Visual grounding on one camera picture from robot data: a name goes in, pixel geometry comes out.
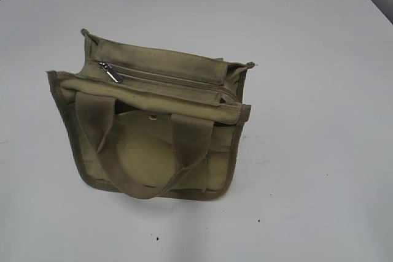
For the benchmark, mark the silver metal zipper pull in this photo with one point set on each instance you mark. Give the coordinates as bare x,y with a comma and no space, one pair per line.
111,72

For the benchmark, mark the olive yellow canvas bag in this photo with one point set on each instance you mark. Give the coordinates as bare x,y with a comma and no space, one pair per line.
171,129

